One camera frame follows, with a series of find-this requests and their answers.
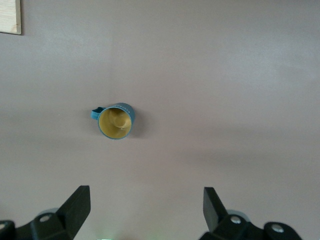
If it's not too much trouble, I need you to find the teal cup yellow inside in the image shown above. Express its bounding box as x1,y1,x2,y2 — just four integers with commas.
89,101,137,140

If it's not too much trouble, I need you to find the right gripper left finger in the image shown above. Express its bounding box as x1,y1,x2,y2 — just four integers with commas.
0,185,92,240

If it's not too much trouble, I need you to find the brown table cover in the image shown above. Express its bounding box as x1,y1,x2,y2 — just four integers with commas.
0,0,320,240

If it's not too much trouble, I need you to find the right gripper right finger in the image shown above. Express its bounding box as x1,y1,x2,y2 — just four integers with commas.
199,186,304,240

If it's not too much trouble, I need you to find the bamboo cutting board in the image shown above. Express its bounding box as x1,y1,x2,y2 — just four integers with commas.
0,0,22,35

